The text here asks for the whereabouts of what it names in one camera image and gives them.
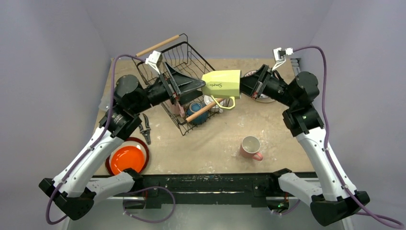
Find yellow-green mug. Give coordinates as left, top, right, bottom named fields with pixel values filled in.
left=201, top=70, right=242, bottom=110

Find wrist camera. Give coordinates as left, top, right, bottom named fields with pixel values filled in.
left=271, top=47, right=293, bottom=71
left=145, top=50, right=162, bottom=76

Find dusty pink mug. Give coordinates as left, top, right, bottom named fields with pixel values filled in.
left=239, top=136, right=263, bottom=161

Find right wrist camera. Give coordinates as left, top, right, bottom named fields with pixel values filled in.
left=271, top=47, right=293, bottom=71

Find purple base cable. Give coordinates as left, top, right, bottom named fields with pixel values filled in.
left=122, top=186, right=177, bottom=223

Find light pink mug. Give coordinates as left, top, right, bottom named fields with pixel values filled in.
left=169, top=100, right=185, bottom=118

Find orange plate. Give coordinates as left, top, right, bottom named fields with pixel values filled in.
left=109, top=146, right=146, bottom=175

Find dark blue beige bowl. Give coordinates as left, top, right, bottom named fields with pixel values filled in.
left=186, top=101, right=208, bottom=125

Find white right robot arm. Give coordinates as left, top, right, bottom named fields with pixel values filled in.
left=240, top=65, right=370, bottom=226

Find black pliers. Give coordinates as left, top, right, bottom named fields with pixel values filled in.
left=139, top=114, right=151, bottom=145

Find dark red clear plate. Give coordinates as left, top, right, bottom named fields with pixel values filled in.
left=104, top=137, right=150, bottom=176

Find clear plastic screw box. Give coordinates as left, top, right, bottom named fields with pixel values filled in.
left=98, top=100, right=110, bottom=112

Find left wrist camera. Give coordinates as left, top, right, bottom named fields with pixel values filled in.
left=145, top=50, right=162, bottom=76

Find white cup with handle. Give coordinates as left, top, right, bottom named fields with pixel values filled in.
left=203, top=95, right=226, bottom=113

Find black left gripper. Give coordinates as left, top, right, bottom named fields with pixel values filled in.
left=131, top=61, right=205, bottom=114

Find green rimmed white plate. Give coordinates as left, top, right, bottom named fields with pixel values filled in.
left=243, top=70, right=275, bottom=104

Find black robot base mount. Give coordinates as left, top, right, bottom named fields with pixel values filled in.
left=123, top=173, right=297, bottom=211

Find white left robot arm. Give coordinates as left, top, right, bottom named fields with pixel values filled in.
left=39, top=63, right=205, bottom=220

